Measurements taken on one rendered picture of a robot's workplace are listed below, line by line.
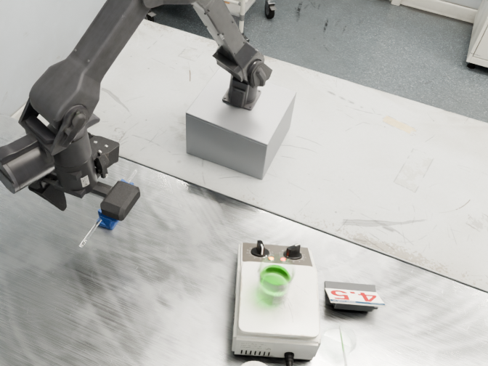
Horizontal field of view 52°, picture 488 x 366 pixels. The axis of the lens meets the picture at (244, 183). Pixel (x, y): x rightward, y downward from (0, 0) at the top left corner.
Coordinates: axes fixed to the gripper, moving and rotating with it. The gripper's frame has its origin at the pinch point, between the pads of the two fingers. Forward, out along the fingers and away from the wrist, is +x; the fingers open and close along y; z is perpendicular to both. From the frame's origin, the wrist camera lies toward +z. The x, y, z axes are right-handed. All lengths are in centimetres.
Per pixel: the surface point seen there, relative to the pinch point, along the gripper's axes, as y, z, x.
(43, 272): 4.2, -8.8, 10.6
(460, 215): -63, 35, 10
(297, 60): 7, 199, 99
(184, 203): -11.1, 14.6, 10.3
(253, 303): -31.7, -4.7, 1.5
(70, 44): 109, 134, 82
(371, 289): -49, 10, 10
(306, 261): -36.9, 7.6, 4.4
